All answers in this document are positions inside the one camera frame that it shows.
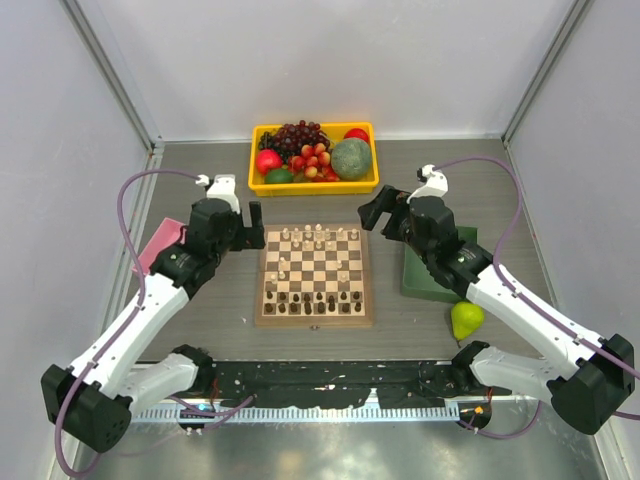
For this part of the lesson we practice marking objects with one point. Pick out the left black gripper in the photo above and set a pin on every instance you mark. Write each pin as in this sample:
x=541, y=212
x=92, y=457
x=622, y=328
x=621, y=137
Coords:
x=251, y=237

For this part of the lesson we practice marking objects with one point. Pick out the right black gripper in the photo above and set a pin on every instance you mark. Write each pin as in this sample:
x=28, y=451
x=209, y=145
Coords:
x=370, y=213

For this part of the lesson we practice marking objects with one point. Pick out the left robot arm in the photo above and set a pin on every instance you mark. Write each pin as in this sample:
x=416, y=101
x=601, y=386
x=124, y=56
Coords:
x=95, y=398

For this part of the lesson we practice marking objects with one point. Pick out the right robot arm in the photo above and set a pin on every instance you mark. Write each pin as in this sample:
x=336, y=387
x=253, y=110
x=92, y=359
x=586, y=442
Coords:
x=582, y=375

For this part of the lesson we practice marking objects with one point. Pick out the wooden chess board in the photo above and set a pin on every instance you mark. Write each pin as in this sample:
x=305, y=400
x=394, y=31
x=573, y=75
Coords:
x=315, y=276

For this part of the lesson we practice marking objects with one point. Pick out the green melon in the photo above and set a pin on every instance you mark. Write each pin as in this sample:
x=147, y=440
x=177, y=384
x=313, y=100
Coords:
x=351, y=159

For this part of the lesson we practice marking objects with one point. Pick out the green lime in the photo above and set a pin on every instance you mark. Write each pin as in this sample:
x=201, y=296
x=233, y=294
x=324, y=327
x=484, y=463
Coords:
x=279, y=176

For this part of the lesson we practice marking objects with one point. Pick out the red cherry cluster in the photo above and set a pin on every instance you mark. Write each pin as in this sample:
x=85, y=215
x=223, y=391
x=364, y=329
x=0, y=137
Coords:
x=312, y=164

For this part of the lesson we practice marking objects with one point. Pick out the red apple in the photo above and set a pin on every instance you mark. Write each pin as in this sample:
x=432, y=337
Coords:
x=267, y=160

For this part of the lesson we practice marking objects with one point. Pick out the green tray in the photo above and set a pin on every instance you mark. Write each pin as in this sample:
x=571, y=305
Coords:
x=417, y=283

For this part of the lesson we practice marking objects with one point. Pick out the red tomato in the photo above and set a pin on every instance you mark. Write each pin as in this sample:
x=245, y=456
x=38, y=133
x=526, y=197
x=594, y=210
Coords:
x=357, y=133

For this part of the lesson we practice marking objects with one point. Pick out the pink plastic box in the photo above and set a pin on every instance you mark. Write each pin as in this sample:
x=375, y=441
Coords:
x=169, y=232

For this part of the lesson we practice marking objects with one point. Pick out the yellow plastic fruit bin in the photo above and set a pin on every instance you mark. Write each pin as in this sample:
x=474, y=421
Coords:
x=335, y=132

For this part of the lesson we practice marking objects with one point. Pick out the dark grape bunch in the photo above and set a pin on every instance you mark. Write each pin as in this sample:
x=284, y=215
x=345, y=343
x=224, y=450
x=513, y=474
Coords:
x=288, y=139

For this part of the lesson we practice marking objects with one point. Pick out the green pear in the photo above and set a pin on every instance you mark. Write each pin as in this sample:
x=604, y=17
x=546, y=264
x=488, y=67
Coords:
x=466, y=318

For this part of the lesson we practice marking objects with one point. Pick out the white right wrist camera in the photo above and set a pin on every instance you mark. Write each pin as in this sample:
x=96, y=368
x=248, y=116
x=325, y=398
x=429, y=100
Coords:
x=433, y=183

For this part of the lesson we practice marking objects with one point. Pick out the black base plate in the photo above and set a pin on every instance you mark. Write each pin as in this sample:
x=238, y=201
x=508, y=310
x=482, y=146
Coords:
x=337, y=385

